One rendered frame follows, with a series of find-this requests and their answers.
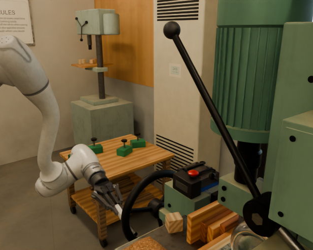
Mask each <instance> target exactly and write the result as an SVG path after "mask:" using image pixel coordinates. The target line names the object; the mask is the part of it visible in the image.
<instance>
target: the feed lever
mask: <svg viewBox="0 0 313 250"><path fill-rule="evenodd" d="M163 33H164V35H165V37H166V38H168V39H172V40H173V41H174V43H175V45H176V47H177V49H178V51H179V53H180V55H181V57H182V59H183V61H184V63H185V65H186V67H187V69H188V71H189V73H190V75H191V77H192V79H193V81H194V82H195V84H196V86H197V88H198V90H199V92H200V94H201V96H202V98H203V100H204V102H205V104H206V106H207V108H208V110H209V112H210V114H211V116H212V118H213V120H214V122H215V124H216V126H217V128H218V130H219V132H220V133H221V135H222V137H223V139H224V141H225V143H226V145H227V147H228V149H229V151H230V153H231V155H232V157H233V159H234V161H235V163H236V165H237V167H238V169H239V171H240V173H241V175H242V177H243V179H244V181H245V183H246V184H247V186H248V188H249V190H250V192H251V194H252V196H253V199H251V200H250V201H248V202H246V203H245V205H244V206H243V211H242V213H243V217H244V220H245V222H246V224H247V226H248V227H249V228H250V229H251V230H252V231H253V232H254V233H256V234H257V235H259V236H262V237H269V236H271V235H272V234H274V233H275V232H276V233H277V234H278V235H279V236H280V237H281V238H282V239H283V240H284V242H285V243H286V244H287V245H288V246H289V247H290V248H291V249H292V250H305V248H304V247H303V246H302V245H301V244H300V243H299V242H298V241H297V240H296V238H295V237H294V236H293V235H292V234H291V233H290V232H289V231H288V230H287V229H286V228H285V227H283V226H282V225H280V224H278V223H276V222H274V221H273V220H271V219H269V218H268V215H269V208H270V201H271V194H272V192H270V191H267V192H264V193H262V194H261V193H260V191H259V189H258V187H257V186H256V184H255V182H254V180H253V178H252V176H251V174H250V172H249V170H248V168H247V166H246V164H245V162H244V160H243V159H242V157H241V155H240V153H239V151H238V149H237V147H236V145H235V143H234V141H233V139H232V137H231V135H230V133H229V132H228V130H227V128H226V126H225V124H224V122H223V120H222V118H221V116H220V114H219V112H218V110H217V108H216V106H215V105H214V103H213V101H212V99H211V97H210V95H209V93H208V91H207V89H206V87H205V85H204V83H203V81H202V79H201V78H200V76H199V74H198V72H197V70H196V68H195V66H194V64H193V62H192V60H191V58H190V56H189V54H188V53H187V51H186V49H185V47H184V45H183V43H182V41H181V39H180V37H179V34H180V26H179V24H178V23H177V22H175V21H169V22H167V23H166V24H165V25H164V27H163Z"/></svg>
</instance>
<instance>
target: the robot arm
mask: <svg viewBox="0 0 313 250"><path fill-rule="evenodd" d="M3 84H6V85H9V86H12V87H14V86H15V87H16V88H17V89H18V90H19V91H20V92H21V93H22V94H23V95H24V96H25V97H26V98H27V99H28V100H30V101H31V102H32V103H33V104H34V105H35V106H36V107H37V108H38V109H39V110H40V111H41V113H42V116H43V124H42V130H41V136H40V142H39V148H38V155H37V162H38V166H39V169H40V171H41V172H40V177H39V178H38V180H37V181H36V184H35V190H36V191H37V193H38V194H39V195H40V196H42V197H51V196H54V195H56V194H58V193H60V192H62V191H64V190H65V189H67V188H68V187H70V186H71V185H72V184H73V183H74V182H76V181H77V180H79V179H81V178H83V177H84V178H85V179H86V181H87V182H88V184H90V185H91V186H92V187H93V189H94V192H92V194H91V197H92V198H94V199H96V200H97V201H98V202H99V203H100V204H101V205H102V206H103V207H104V208H105V209H106V210H110V209H111V211H113V212H114V214H115V215H118V217H119V218H120V219H121V214H122V209H123V207H122V204H123V198H122V195H121V193H120V190H119V184H116V185H113V183H111V182H110V181H109V179H108V178H107V176H106V172H105V170H104V169H103V167H102V166H101V164H100V163H99V159H98V157H97V156H96V154H95V153H94V152H93V151H92V150H91V149H90V148H89V147H88V146H86V145H85V144H78V145H76V146H74V147H73V148H72V150H71V155H70V158H69V159H68V160H67V161H66V162H64V163H62V164H61V163H59V162H52V160H51V157H52V152H53V148H54V144H55V140H56V136H57V132H58V128H59V123H60V110H59V106H58V103H57V100H56V98H55V95H54V93H53V90H52V87H51V84H50V81H49V79H48V77H47V75H46V73H45V71H44V69H43V67H42V65H41V64H40V62H39V60H38V59H37V57H36V56H35V55H34V53H33V52H32V50H31V49H30V48H29V47H28V46H27V45H26V44H25V43H24V42H22V41H21V40H20V39H18V38H17V37H15V36H11V35H4V36H1V37H0V87H1V86H2V85H3ZM112 188H114V190H115V192H116V195H117V197H116V196H115V194H114V193H113V190H112ZM100 195H101V196H102V197H103V198H104V199H103V198H102V197H101V196H100Z"/></svg>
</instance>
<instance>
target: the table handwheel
mask: <svg viewBox="0 0 313 250"><path fill-rule="evenodd" d="M175 172H176V171H174V170H169V169H163V170H158V171H155V172H152V173H150V174H149V175H147V176H145V177H144V178H143V179H141V180H140V181H139V182H138V183H137V184H136V185H135V186H134V188H133V189H132V190H131V192H130V193H129V195H128V197H127V199H126V201H125V203H124V206H123V209H122V214H121V228H122V232H123V234H124V236H125V238H126V239H127V240H128V241H129V242H130V241H132V240H134V239H136V238H138V237H136V236H135V235H134V234H133V233H132V231H131V228H130V214H132V213H139V212H148V213H149V214H151V215H152V216H153V217H155V218H156V219H157V221H158V225H159V227H160V226H162V225H163V223H162V220H161V219H160V218H159V210H161V209H163V208H164V195H163V196H162V198H161V199H158V198H154V199H152V200H151V201H150V202H149V203H148V206H147V207H141V208H132V207H133V204H134V202H135V200H136V199H137V197H138V196H139V194H140V193H141V192H142V190H143V189H144V188H145V187H147V186H148V185H149V184H150V183H152V182H153V181H155V180H157V179H160V178H172V179H173V174H174V173H175Z"/></svg>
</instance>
